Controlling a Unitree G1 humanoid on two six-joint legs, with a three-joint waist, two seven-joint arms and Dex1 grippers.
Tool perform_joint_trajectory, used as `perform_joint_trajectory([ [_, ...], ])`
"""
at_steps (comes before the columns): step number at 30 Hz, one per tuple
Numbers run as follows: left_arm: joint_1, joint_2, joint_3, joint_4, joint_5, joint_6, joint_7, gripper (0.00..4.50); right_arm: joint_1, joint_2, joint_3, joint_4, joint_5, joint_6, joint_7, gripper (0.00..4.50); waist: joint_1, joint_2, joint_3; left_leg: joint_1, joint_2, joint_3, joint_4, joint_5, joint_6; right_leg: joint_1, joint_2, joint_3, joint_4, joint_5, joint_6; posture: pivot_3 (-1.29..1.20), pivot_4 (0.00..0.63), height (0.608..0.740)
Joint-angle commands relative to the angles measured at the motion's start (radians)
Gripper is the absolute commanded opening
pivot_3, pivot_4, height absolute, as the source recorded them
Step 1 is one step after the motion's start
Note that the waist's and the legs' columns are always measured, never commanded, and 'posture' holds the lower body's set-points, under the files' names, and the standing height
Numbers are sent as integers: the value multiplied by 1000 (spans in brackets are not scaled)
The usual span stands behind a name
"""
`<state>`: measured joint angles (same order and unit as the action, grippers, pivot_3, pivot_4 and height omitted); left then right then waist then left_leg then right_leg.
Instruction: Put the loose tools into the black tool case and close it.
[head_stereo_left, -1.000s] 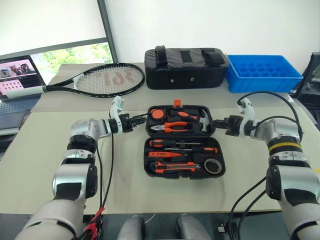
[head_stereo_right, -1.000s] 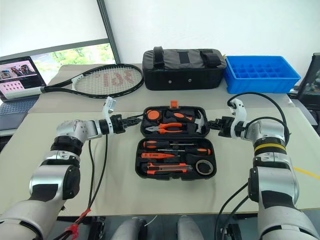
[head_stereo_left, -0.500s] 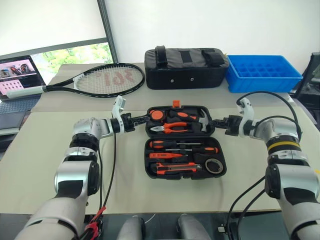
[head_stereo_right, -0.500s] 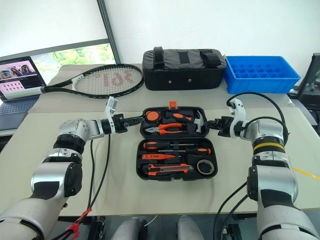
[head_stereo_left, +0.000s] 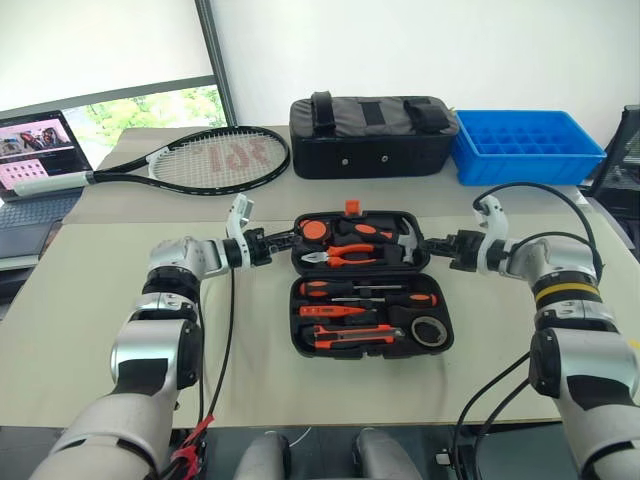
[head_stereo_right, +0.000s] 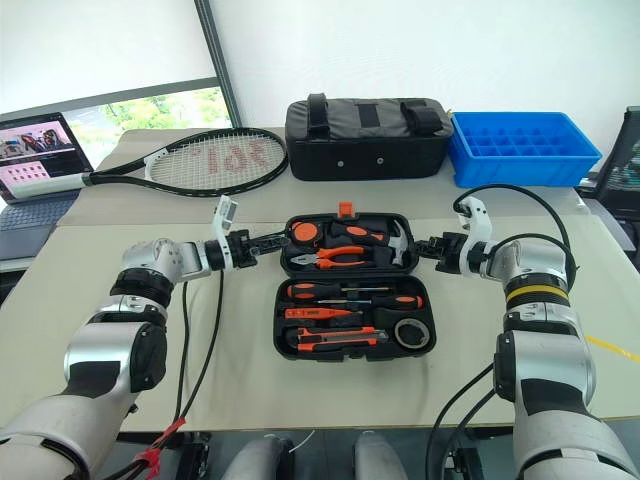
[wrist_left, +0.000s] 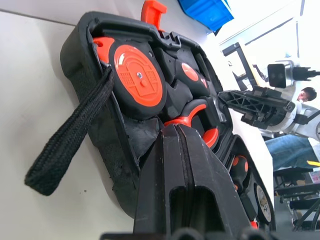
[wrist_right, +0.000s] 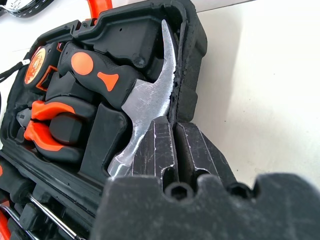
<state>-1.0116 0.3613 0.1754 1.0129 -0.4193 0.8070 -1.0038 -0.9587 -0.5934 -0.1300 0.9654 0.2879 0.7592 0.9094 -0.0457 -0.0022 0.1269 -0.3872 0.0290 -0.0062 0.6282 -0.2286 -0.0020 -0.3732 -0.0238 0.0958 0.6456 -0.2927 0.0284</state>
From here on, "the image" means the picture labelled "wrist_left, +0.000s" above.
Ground orange handled pliers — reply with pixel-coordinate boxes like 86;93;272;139
163;98;221;149

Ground seated person in jeans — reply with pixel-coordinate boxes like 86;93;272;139
264;86;320;171

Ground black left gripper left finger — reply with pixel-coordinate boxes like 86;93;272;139
133;124;188;232

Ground black electrical tape roll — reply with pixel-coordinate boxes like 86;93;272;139
253;183;274;224

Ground black plastic tool case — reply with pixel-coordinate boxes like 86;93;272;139
59;0;277;232

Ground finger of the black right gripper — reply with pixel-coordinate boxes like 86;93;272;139
217;89;258;118

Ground black shelf rack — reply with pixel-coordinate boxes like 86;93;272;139
273;166;320;231

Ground blue plastic compartment crate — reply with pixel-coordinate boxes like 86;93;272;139
177;0;235;33

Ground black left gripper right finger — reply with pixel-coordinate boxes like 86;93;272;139
178;125;253;232

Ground black metal frame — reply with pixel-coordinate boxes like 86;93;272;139
221;41;266;91

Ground orange black handled screwdriver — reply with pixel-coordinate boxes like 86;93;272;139
229;154;251;194

